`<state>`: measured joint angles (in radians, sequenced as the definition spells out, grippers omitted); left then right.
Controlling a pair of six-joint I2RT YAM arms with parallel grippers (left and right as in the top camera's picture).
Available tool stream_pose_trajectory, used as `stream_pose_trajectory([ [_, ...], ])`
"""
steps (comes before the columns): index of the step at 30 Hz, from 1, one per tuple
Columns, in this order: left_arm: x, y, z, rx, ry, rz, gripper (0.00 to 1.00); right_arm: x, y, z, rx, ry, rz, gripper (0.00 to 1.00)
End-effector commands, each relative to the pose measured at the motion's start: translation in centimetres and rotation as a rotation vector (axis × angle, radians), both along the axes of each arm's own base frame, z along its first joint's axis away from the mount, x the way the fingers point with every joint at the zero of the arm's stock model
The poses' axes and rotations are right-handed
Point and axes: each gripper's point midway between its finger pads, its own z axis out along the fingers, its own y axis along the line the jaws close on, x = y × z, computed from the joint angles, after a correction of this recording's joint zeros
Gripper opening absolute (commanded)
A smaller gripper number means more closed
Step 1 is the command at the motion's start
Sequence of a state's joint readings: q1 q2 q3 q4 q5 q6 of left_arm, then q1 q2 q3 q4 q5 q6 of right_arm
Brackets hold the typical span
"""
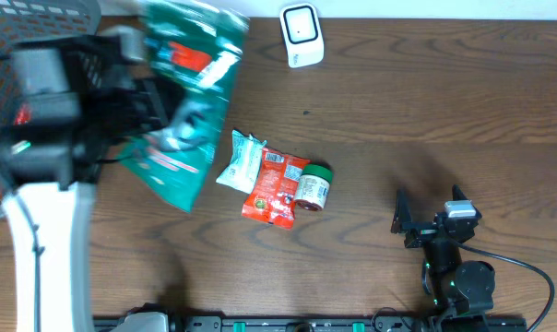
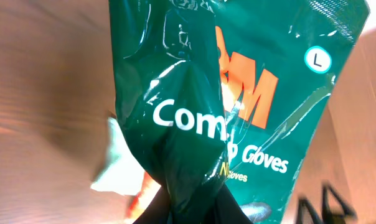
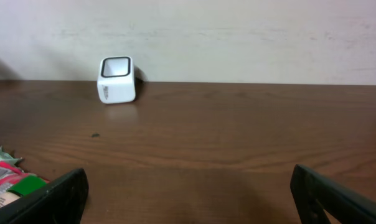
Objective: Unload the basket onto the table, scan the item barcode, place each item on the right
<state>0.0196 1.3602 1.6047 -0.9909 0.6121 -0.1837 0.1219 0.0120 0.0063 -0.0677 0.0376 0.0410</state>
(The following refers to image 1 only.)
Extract white barcode scanner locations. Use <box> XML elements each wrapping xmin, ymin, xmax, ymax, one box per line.
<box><xmin>279</xmin><ymin>3</ymin><xmax>325</xmax><ymax>68</ymax></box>

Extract green lid spice jar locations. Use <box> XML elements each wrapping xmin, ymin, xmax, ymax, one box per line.
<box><xmin>294</xmin><ymin>164</ymin><xmax>333</xmax><ymax>211</ymax></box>

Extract green product pouch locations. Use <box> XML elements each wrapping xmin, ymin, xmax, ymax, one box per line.
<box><xmin>121</xmin><ymin>1</ymin><xmax>249</xmax><ymax>212</ymax></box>

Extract mint green wipes pack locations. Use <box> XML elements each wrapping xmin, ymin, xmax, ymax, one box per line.
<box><xmin>216</xmin><ymin>129</ymin><xmax>267</xmax><ymax>194</ymax></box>

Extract orange snack packet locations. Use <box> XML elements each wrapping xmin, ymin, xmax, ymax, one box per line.
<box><xmin>242</xmin><ymin>148</ymin><xmax>310</xmax><ymax>230</ymax></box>

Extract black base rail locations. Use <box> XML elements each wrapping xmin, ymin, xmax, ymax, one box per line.
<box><xmin>170</xmin><ymin>315</ymin><xmax>527</xmax><ymax>332</ymax></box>

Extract grey plastic mesh basket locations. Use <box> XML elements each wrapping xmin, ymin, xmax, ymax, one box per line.
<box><xmin>0</xmin><ymin>1</ymin><xmax>101</xmax><ymax>190</ymax></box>

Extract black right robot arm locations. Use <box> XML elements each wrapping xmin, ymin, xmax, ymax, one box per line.
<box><xmin>391</xmin><ymin>184</ymin><xmax>495</xmax><ymax>315</ymax></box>

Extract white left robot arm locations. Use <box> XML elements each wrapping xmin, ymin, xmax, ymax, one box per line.
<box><xmin>0</xmin><ymin>30</ymin><xmax>182</xmax><ymax>331</ymax></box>

